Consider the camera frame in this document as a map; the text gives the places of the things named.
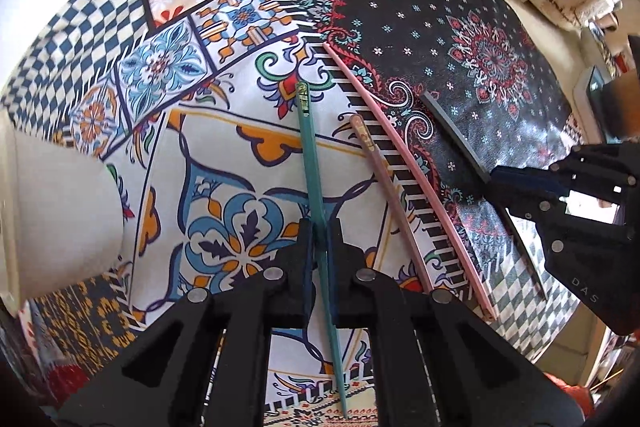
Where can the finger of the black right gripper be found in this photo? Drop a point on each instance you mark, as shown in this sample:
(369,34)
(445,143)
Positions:
(596,261)
(608,172)

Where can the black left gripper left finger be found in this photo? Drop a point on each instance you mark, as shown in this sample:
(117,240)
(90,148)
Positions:
(204,362)

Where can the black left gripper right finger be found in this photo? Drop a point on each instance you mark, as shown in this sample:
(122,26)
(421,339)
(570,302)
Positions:
(435,362)

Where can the white ceramic utensil cup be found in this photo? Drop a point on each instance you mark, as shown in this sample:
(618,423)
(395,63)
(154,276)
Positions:
(61,217)

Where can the patchwork patterned tablecloth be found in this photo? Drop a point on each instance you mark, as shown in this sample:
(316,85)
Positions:
(190,105)

